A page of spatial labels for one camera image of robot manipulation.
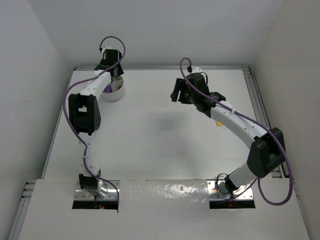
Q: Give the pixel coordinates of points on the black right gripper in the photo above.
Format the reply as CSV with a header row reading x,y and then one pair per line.
x,y
182,90

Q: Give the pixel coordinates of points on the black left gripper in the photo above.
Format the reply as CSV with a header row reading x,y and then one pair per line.
x,y
116,72

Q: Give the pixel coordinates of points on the dark purple rounded lego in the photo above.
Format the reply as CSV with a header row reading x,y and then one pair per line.
x,y
108,89

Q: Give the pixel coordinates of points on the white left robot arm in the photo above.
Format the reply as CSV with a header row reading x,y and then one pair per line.
x,y
84,117

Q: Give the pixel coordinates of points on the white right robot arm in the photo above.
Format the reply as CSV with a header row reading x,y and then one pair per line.
x,y
264,153

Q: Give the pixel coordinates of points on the white round divided container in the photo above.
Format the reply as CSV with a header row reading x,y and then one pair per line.
x,y
116,94

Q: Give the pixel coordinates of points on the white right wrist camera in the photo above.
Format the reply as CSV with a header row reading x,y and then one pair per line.
x,y
194,69

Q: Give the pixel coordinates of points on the aluminium frame rail back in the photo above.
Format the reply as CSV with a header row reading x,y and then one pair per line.
x,y
170,67

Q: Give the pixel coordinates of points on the aluminium frame rail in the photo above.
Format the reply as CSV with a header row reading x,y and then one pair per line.
x,y
261,116
170,67

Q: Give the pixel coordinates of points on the aluminium frame rail right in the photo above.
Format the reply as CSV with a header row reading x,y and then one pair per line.
x,y
261,116

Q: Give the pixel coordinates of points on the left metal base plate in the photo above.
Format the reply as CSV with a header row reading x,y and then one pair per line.
x,y
105,193

